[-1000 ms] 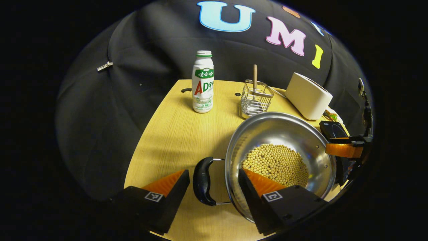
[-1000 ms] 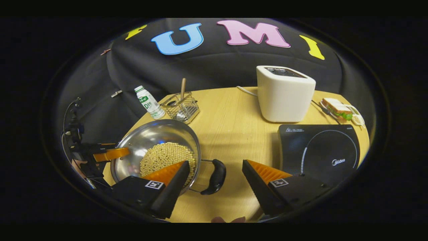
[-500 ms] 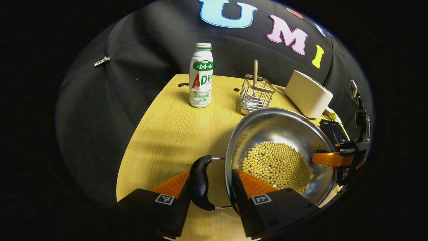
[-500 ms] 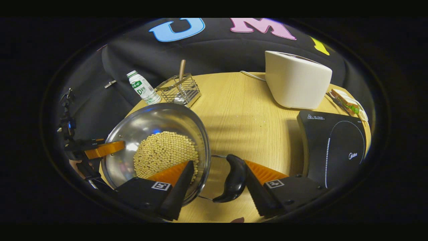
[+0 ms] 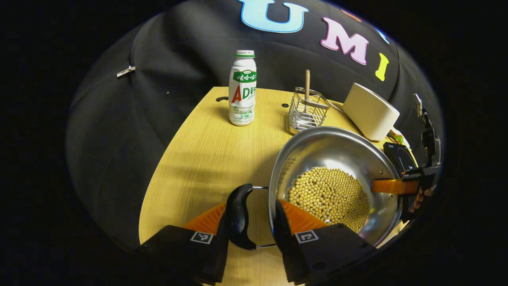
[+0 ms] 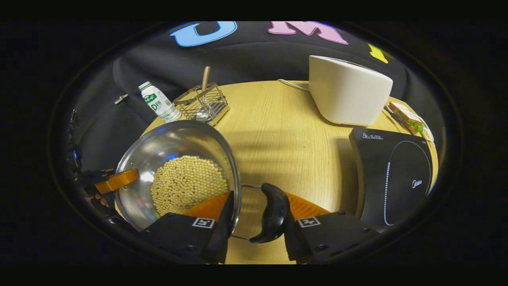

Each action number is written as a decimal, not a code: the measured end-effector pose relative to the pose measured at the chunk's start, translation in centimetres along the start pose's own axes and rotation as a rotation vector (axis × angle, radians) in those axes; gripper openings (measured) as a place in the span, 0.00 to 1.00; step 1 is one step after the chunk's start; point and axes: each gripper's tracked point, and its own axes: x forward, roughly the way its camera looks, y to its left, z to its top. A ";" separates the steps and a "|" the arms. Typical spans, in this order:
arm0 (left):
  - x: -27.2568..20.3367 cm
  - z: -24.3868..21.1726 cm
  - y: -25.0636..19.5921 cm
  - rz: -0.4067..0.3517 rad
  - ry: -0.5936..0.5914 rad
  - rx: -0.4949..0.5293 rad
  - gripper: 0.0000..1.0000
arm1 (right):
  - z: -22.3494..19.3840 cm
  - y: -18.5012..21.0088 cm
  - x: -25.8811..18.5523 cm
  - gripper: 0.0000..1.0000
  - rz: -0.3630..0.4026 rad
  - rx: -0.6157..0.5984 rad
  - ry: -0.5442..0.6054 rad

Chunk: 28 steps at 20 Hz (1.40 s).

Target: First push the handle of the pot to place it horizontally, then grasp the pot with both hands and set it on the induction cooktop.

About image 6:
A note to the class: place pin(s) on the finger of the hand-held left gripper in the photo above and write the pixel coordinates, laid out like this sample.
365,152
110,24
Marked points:
119,180

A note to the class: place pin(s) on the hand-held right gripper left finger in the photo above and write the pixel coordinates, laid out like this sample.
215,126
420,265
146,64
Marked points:
178,234

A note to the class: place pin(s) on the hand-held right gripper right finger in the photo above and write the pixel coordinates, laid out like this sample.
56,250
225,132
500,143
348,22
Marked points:
337,234

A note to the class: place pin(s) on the black induction cooktop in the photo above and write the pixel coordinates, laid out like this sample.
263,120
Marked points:
373,178

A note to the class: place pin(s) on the pile of yellow soybeans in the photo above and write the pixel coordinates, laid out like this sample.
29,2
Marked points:
186,182

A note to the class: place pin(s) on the silver metal clip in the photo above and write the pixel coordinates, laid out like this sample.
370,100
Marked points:
121,99

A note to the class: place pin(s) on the white drink bottle green label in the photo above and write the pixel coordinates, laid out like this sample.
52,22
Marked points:
158,102

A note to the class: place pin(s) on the sandwich with lettuce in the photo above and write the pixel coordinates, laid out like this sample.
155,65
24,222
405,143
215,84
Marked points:
410,121

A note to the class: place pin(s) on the white toaster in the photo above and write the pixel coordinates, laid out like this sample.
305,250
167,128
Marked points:
345,95

